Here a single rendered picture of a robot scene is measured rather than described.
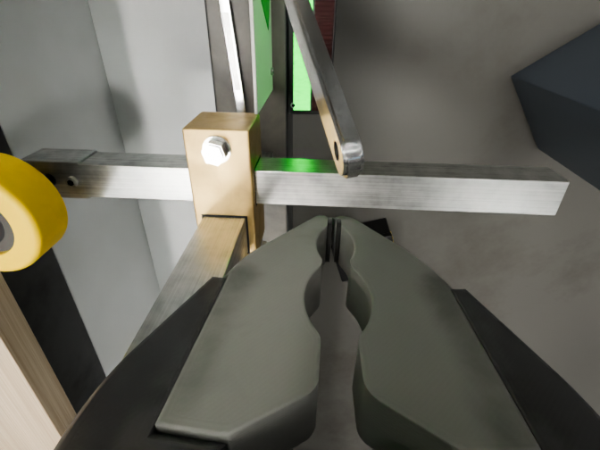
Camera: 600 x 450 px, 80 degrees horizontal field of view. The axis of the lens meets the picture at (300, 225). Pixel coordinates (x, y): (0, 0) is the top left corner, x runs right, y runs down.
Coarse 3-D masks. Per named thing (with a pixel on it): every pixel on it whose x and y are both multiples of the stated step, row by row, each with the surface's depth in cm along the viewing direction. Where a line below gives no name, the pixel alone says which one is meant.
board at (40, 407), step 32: (0, 288) 30; (0, 320) 31; (0, 352) 32; (32, 352) 34; (0, 384) 34; (32, 384) 34; (0, 416) 37; (32, 416) 37; (64, 416) 39; (0, 448) 41; (32, 448) 40
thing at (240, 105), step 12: (228, 0) 34; (228, 12) 34; (228, 24) 35; (228, 36) 35; (228, 48) 36; (228, 60) 36; (240, 72) 37; (240, 84) 37; (240, 96) 38; (240, 108) 39
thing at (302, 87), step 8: (312, 0) 34; (296, 48) 36; (296, 56) 36; (296, 64) 36; (296, 72) 37; (304, 72) 37; (296, 80) 37; (304, 80) 37; (296, 88) 38; (304, 88) 38; (296, 96) 38; (304, 96) 38; (296, 104) 38; (304, 104) 38
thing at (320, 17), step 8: (320, 0) 33; (328, 0) 33; (320, 8) 34; (328, 8) 34; (320, 16) 34; (328, 16) 34; (320, 24) 34; (328, 24) 34; (328, 32) 35; (328, 40) 35; (328, 48) 36; (312, 96) 38; (312, 104) 38
